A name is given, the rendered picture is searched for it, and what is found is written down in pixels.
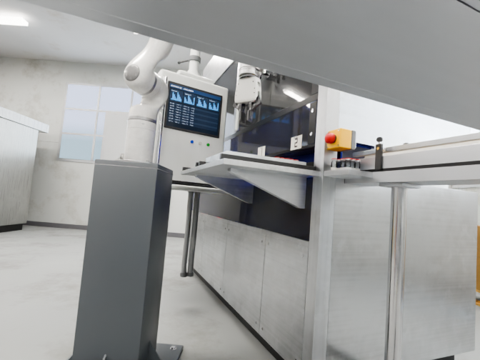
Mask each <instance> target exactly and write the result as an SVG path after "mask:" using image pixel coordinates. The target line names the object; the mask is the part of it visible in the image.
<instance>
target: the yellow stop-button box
mask: <svg viewBox="0 0 480 360"><path fill-rule="evenodd" d="M328 133H333V134H335V140H334V142H333V143H332V144H327V149H328V150H331V151H338V152H344V151H352V150H355V140H356V131H354V130H349V129H343V128H339V129H334V130H332V131H328Z"/></svg>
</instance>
